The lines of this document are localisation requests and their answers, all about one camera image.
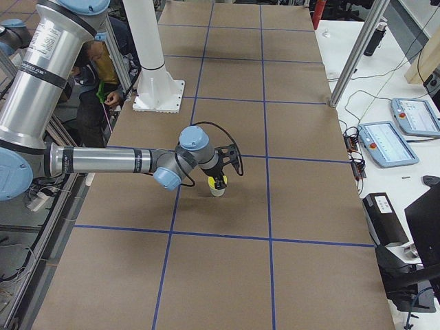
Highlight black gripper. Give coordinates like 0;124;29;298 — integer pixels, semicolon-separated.
200;160;226;189

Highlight yellow cup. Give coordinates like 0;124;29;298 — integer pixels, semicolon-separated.
208;175;228;197

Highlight green cup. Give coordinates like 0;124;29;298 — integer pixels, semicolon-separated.
210;188;226;197

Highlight seated person dark shirt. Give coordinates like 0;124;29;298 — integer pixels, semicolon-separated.
70;16;138;149

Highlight near teach pendant tablet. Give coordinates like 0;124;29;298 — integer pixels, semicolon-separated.
358;121;419;168

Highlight teach pendant tablet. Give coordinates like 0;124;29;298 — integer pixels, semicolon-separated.
391;98;439;138
358;121;419;168

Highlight black box with label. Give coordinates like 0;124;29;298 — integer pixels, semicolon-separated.
362;192;409;248

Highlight far teach pendant tablet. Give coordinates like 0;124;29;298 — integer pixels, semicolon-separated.
391;98;439;138

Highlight black water bottle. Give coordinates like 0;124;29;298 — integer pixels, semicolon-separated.
364;22;388;56

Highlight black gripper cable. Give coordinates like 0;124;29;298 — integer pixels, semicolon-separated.
173;120;245;188

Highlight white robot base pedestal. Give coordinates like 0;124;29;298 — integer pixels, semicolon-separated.
123;0;185;113

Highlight aluminium frame post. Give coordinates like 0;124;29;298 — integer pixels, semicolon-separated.
328;0;390;109

